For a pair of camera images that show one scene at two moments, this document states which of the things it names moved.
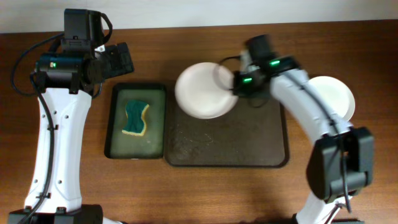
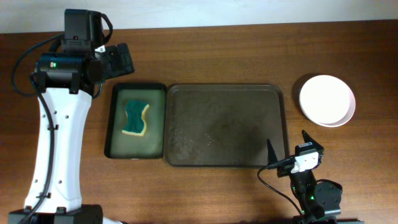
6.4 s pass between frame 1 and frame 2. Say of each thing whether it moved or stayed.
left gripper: stayed
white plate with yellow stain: stayed
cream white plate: moved
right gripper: moved
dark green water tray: stayed
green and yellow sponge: stayed
